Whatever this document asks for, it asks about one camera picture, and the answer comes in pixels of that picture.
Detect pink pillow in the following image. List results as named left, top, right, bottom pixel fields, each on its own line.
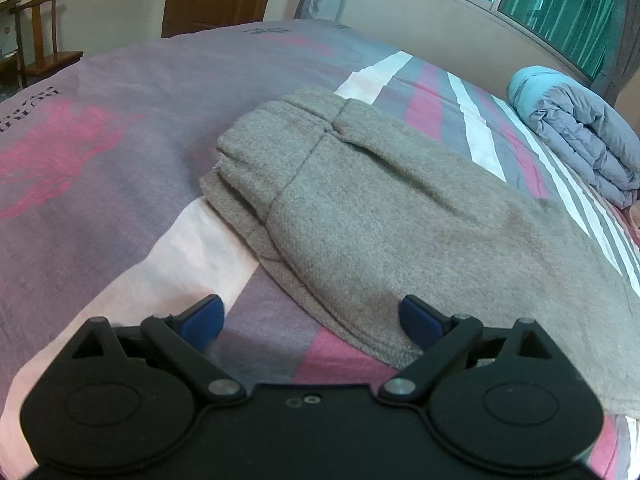
left=625, top=202, right=640, bottom=246

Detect folded blue grey quilt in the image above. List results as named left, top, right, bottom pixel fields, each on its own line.
left=506, top=65, right=640, bottom=209

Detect wooden chair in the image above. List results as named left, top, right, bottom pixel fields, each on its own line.
left=9, top=0, right=84, bottom=88

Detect window with green glass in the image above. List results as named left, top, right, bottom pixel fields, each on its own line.
left=357, top=0, right=621, bottom=81

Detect striped pink grey bed sheet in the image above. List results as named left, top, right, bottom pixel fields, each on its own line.
left=0, top=19, right=640, bottom=480

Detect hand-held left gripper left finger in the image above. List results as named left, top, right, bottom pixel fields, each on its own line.
left=65, top=294, right=247, bottom=402

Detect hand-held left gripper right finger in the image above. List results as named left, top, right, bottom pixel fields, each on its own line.
left=378, top=294, right=553, bottom=403

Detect grey pants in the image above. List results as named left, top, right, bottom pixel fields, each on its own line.
left=199, top=86, right=640, bottom=418

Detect dark wooden table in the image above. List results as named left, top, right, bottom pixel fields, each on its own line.
left=0, top=0, right=23, bottom=91

